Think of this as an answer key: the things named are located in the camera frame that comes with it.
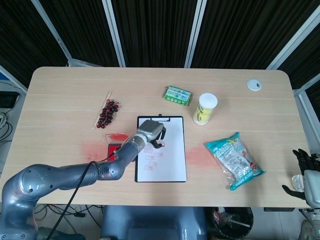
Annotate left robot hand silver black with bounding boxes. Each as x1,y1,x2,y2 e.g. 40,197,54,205
136,119,167,148

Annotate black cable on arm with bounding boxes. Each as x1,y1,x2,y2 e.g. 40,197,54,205
48,149,120,240

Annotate green tissue pack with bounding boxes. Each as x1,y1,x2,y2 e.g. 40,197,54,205
162,85,194,107

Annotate thin wooden stick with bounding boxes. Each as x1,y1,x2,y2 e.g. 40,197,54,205
92,90,113,129

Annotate dark red grape bunch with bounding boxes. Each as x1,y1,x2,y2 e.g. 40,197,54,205
96,99,120,130

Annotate red ink pad clear lid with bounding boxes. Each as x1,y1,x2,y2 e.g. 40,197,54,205
104,133,140,163

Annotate black electronics box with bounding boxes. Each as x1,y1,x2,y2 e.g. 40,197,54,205
0,91,21,110

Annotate black clipboard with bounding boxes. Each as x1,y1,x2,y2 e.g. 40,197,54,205
134,114,188,183

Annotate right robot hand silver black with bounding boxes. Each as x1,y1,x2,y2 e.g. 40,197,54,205
281,148,320,208

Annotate teal snack bag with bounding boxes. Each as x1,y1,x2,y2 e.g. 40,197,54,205
205,131,266,192

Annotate white round cable grommet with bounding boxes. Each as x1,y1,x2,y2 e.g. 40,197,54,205
246,78,263,92

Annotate black desk control panel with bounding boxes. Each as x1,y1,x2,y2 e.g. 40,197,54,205
263,207,295,212

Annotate clear tennis ball tube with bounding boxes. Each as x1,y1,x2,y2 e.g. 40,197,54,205
192,92,218,127

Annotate black trash bin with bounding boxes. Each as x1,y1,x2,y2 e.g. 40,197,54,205
212,206,255,238

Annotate white paper with red stamps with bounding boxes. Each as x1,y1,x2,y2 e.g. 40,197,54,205
136,117,187,182

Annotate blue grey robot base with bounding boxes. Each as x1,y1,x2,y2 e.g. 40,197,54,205
101,206,208,240

